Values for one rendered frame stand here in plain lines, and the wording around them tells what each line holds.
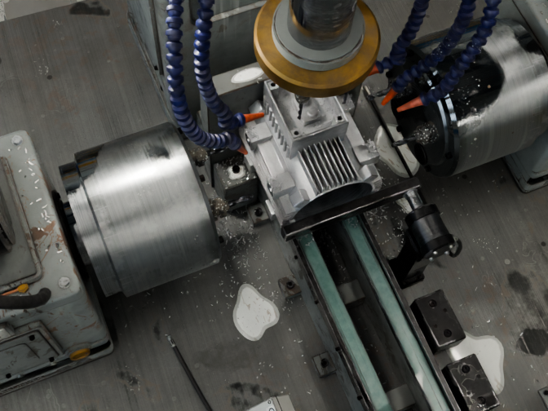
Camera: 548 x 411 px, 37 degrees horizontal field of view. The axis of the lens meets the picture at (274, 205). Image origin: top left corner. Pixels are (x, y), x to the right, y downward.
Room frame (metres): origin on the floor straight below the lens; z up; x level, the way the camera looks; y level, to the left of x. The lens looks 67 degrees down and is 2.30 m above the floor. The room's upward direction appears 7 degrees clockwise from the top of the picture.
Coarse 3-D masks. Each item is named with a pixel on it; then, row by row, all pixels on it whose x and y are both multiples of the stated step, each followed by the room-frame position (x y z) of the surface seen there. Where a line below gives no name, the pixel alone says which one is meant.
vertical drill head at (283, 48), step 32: (288, 0) 0.72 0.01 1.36; (320, 0) 0.64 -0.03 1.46; (352, 0) 0.66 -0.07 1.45; (256, 32) 0.68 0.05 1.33; (288, 32) 0.67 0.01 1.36; (320, 32) 0.64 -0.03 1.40; (352, 32) 0.68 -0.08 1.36; (288, 64) 0.63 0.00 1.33; (320, 64) 0.62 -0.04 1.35; (352, 64) 0.64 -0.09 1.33; (320, 96) 0.60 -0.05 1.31
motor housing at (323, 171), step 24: (264, 120) 0.69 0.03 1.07; (264, 144) 0.64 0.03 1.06; (336, 144) 0.64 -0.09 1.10; (360, 144) 0.66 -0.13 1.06; (264, 168) 0.61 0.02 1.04; (288, 168) 0.60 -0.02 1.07; (312, 168) 0.59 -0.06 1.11; (336, 168) 0.59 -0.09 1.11; (312, 192) 0.56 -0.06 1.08; (336, 192) 0.62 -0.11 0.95; (360, 192) 0.61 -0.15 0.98; (288, 216) 0.53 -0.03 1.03
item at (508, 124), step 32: (512, 32) 0.86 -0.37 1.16; (416, 64) 0.80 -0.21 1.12; (448, 64) 0.78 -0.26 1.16; (480, 64) 0.78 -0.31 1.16; (512, 64) 0.79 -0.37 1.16; (544, 64) 0.81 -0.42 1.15; (416, 96) 0.77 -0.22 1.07; (448, 96) 0.72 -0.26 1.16; (480, 96) 0.73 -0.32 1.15; (512, 96) 0.75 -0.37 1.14; (544, 96) 0.77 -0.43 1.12; (416, 128) 0.71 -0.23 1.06; (448, 128) 0.69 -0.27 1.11; (480, 128) 0.69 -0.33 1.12; (512, 128) 0.71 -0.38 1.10; (544, 128) 0.75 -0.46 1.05; (448, 160) 0.66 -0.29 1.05; (480, 160) 0.67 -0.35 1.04
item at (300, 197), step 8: (256, 104) 0.70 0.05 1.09; (256, 112) 0.69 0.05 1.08; (264, 112) 0.70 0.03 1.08; (360, 168) 0.61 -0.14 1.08; (368, 168) 0.61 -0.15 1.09; (360, 176) 0.60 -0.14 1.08; (368, 176) 0.59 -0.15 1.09; (376, 176) 0.60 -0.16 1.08; (296, 192) 0.55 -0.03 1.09; (304, 192) 0.55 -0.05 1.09; (296, 200) 0.54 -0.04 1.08; (304, 200) 0.54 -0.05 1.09
